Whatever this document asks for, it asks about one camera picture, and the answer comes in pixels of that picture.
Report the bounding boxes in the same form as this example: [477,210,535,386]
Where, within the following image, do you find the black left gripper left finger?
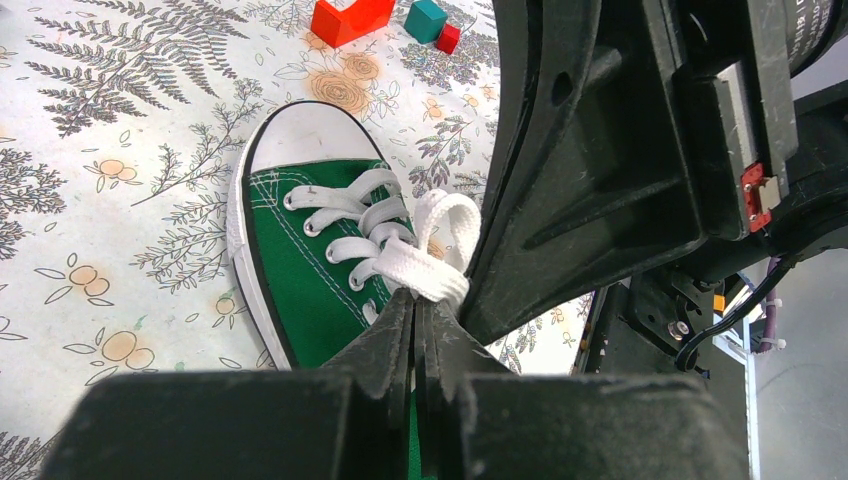
[42,289,413,479]

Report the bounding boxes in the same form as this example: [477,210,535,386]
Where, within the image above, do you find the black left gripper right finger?
[414,300,749,479]

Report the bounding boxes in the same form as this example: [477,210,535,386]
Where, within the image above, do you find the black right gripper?
[460,0,847,344]

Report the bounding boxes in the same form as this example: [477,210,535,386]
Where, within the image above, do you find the green canvas sneaker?
[226,100,484,480]

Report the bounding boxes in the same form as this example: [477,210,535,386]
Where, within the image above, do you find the small red cube block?
[435,23,461,55]

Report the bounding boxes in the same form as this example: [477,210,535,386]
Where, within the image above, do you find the teal cube block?
[404,0,448,44]

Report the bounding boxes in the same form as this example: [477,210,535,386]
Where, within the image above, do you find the red arch block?
[310,0,396,48]

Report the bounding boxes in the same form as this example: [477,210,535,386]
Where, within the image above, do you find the floral table mat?
[0,0,598,480]

